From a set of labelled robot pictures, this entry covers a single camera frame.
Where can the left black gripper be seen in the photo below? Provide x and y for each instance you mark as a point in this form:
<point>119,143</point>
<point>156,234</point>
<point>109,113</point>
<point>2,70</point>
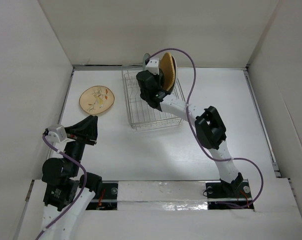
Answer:
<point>86,129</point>

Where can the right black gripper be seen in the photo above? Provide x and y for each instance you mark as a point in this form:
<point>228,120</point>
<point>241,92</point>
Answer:
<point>157,77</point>

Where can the red teal flower plate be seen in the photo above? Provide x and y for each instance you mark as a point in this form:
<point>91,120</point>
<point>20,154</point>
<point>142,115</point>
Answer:
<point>175,74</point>

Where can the woven bamboo square tray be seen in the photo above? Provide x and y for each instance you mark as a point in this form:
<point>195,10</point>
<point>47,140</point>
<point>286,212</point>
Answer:
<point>166,66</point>

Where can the light green flower plate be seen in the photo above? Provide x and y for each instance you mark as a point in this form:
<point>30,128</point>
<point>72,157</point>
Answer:
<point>146,59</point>

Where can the beige bird pattern plate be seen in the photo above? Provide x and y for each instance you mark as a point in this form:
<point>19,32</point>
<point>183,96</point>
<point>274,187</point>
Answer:
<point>96,99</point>

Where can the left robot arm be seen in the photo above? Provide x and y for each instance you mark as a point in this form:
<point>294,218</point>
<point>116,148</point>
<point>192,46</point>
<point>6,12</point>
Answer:
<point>69,187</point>

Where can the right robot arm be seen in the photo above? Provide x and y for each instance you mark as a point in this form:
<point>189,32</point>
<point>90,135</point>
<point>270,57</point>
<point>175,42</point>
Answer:
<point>207,125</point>

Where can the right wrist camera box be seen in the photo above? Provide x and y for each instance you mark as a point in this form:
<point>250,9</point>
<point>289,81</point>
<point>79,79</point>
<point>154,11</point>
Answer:
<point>153,66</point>

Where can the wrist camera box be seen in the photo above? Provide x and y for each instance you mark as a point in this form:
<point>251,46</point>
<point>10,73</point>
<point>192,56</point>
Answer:
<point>55,133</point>
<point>153,66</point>

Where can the metal wire dish rack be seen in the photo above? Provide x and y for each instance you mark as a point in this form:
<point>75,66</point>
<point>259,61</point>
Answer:
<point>141,116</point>

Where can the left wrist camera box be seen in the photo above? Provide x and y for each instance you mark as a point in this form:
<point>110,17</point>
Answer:
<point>55,133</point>

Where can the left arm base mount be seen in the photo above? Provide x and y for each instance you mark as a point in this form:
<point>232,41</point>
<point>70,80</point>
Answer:
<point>107,198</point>

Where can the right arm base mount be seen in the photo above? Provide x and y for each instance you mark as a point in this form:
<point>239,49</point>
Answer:
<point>219,199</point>

